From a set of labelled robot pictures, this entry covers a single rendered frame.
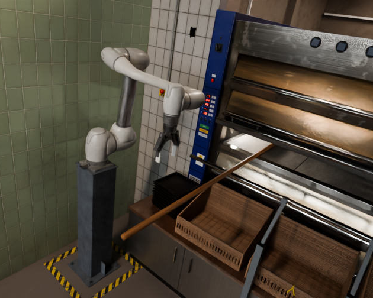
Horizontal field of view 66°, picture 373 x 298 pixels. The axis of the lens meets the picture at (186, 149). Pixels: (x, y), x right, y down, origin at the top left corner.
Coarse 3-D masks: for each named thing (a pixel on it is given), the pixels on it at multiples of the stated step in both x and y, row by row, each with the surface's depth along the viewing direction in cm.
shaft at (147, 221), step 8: (272, 144) 242; (248, 160) 206; (232, 168) 190; (224, 176) 181; (208, 184) 167; (192, 192) 156; (200, 192) 161; (184, 200) 149; (168, 208) 140; (152, 216) 133; (160, 216) 135; (144, 224) 128; (128, 232) 121; (136, 232) 124
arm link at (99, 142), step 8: (96, 128) 200; (88, 136) 197; (96, 136) 195; (104, 136) 197; (112, 136) 206; (88, 144) 197; (96, 144) 195; (104, 144) 198; (112, 144) 204; (88, 152) 198; (96, 152) 197; (104, 152) 200; (112, 152) 208; (88, 160) 201; (96, 160) 200; (104, 160) 204
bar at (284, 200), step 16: (240, 176) 188; (272, 192) 176; (304, 208) 166; (272, 224) 168; (336, 224) 156; (368, 240) 149; (256, 256) 166; (368, 256) 146; (256, 272) 174; (352, 288) 142
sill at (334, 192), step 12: (228, 144) 235; (240, 156) 226; (276, 168) 210; (288, 168) 210; (300, 180) 201; (312, 180) 197; (336, 192) 189; (348, 192) 189; (360, 204) 182; (372, 204) 179
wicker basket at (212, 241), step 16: (208, 192) 244; (224, 192) 238; (192, 208) 228; (208, 208) 246; (224, 208) 238; (240, 208) 231; (256, 208) 223; (176, 224) 215; (192, 224) 206; (208, 224) 231; (224, 224) 235; (240, 224) 231; (192, 240) 210; (208, 240) 201; (224, 240) 217; (256, 240) 205; (224, 256) 196; (240, 256) 188
